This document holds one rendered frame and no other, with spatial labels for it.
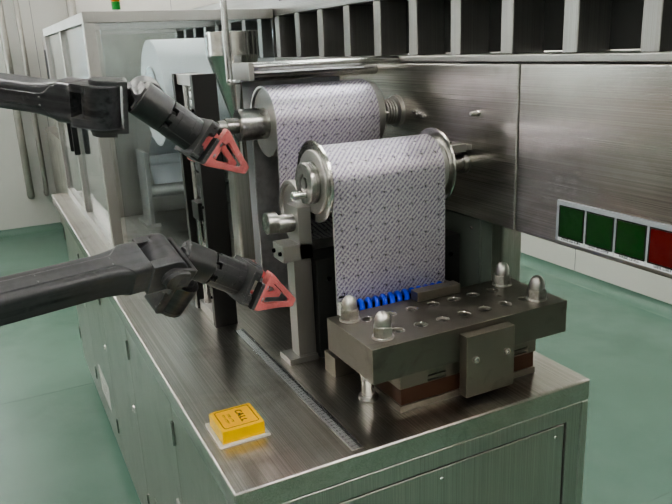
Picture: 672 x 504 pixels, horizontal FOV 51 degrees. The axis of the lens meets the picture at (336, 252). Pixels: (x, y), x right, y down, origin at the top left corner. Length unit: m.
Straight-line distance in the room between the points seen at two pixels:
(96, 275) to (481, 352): 0.62
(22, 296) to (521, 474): 0.86
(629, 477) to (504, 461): 1.51
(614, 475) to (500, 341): 1.59
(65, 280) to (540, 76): 0.81
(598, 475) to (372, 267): 1.63
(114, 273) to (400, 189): 0.53
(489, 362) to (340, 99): 0.62
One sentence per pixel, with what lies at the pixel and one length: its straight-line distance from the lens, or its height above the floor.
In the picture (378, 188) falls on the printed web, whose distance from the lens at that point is 1.25.
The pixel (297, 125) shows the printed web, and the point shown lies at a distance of 1.43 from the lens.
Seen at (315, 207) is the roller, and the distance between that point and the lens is 1.26.
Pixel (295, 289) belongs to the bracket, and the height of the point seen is 1.05.
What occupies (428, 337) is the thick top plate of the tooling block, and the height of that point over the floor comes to 1.03.
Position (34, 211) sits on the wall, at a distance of 6.76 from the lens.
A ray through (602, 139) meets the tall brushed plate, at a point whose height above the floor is 1.33.
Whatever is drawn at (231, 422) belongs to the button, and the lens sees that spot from 1.14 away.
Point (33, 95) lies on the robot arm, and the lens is 1.18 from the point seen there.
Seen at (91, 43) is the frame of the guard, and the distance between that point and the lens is 2.11.
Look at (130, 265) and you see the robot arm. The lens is 1.04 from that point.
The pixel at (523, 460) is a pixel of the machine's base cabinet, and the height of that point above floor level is 0.78.
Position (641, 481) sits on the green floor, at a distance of 2.74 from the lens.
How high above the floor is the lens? 1.48
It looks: 16 degrees down
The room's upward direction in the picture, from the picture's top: 3 degrees counter-clockwise
